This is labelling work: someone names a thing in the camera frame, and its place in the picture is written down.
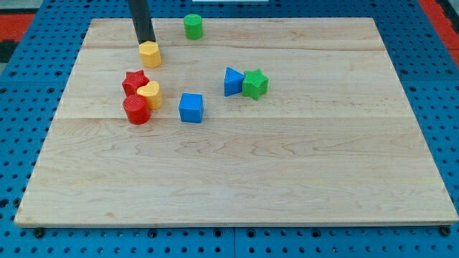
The wooden board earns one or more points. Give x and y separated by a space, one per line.
333 142

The red cylinder block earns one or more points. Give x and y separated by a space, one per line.
137 109

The red star block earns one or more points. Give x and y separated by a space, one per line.
133 81

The blue cube block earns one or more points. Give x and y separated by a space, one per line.
191 107

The blue triangle block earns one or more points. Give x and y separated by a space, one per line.
232 82

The black cylindrical robot arm stick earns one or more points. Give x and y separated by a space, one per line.
142 22

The green cylinder block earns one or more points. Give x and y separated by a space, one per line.
193 26

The yellow heart block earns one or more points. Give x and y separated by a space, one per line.
152 93

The yellow hexagon block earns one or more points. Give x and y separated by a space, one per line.
150 54

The green star block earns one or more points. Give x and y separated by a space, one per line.
254 84

